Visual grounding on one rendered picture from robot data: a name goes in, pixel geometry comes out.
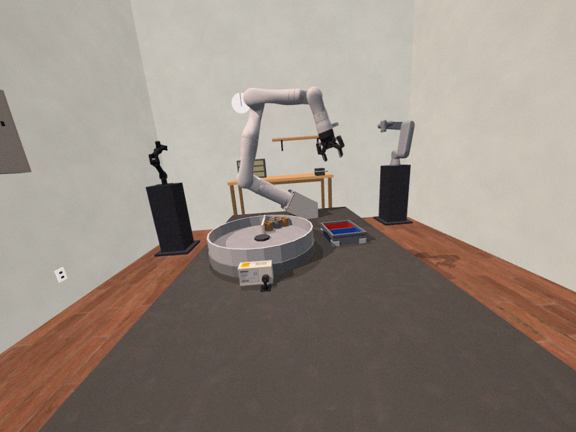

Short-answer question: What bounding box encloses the white round turntable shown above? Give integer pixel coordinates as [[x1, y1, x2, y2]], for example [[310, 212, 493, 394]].
[[207, 215, 315, 292]]

